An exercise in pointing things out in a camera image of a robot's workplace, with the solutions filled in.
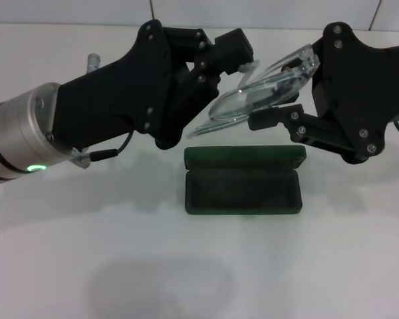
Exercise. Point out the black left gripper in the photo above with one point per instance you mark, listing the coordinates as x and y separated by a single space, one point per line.
119 96

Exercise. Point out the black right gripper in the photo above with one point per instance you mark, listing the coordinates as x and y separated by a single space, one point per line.
359 86

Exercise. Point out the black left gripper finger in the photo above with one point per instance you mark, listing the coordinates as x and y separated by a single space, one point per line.
231 48

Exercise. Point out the clear transparent glasses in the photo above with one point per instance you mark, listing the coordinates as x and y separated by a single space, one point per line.
232 103

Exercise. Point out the green glasses case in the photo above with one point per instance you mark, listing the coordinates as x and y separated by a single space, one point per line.
242 189

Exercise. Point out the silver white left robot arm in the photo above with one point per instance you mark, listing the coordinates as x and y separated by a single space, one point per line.
20 133

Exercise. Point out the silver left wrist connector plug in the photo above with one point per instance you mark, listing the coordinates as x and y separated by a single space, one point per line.
94 61

